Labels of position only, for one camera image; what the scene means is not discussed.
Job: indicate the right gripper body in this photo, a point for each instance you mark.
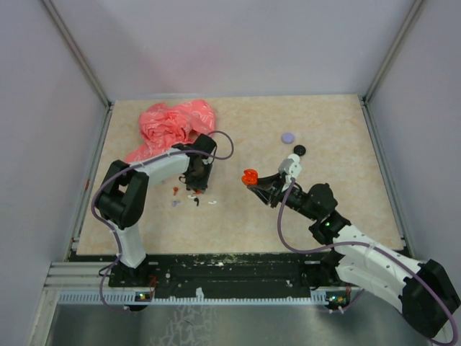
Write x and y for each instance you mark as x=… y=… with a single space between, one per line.
x=278 y=192

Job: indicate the orange charging case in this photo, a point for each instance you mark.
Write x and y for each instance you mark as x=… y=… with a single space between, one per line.
x=250 y=177

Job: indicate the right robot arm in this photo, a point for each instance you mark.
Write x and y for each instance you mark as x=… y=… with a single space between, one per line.
x=420 y=291

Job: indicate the crumpled pink cloth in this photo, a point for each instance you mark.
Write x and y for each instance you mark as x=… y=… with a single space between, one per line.
x=162 y=127

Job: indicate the white round charging case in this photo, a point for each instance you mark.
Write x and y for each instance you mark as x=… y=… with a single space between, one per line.
x=294 y=157

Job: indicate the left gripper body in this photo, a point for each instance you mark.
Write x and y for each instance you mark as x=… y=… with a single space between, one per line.
x=199 y=179

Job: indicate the purple round charging case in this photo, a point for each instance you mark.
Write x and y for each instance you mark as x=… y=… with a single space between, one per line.
x=287 y=138

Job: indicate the black round charging case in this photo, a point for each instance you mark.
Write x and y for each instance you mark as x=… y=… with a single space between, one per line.
x=299 y=150

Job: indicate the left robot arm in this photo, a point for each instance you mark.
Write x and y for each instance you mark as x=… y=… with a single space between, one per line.
x=119 y=202

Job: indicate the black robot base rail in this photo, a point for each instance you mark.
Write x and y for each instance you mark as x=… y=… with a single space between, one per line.
x=253 y=275

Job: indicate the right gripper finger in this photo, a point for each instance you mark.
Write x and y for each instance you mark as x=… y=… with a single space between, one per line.
x=270 y=180
x=263 y=192

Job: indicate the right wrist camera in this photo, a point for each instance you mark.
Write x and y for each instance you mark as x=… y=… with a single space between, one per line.
x=289 y=169

